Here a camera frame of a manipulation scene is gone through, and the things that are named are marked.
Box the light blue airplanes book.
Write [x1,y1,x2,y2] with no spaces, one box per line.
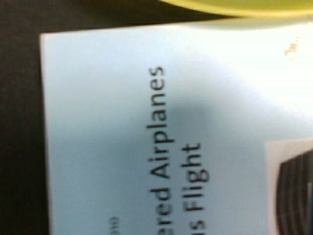
[40,19,313,235]

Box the yellow plastic plate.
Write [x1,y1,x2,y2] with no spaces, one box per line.
[164,0,313,18]

